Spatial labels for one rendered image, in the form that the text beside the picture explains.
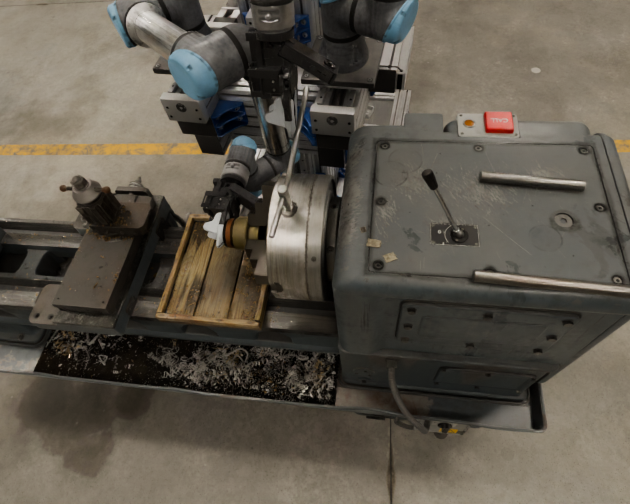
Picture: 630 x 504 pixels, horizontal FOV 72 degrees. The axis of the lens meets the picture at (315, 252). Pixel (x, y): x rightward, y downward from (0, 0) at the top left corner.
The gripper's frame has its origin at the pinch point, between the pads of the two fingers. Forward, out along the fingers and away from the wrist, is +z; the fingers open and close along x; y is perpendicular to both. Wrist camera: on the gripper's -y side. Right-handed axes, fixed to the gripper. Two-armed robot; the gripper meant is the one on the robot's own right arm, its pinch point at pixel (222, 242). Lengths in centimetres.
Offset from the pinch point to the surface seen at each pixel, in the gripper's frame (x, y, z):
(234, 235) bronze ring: 2.9, -3.9, -0.6
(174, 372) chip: -50, 25, 22
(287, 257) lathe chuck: 9.8, -20.1, 8.4
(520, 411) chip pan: -54, -86, 19
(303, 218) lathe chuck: 14.7, -23.1, 1.2
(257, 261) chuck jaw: 2.5, -11.2, 5.9
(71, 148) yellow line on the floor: -108, 174, -132
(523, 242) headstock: 17, -67, 5
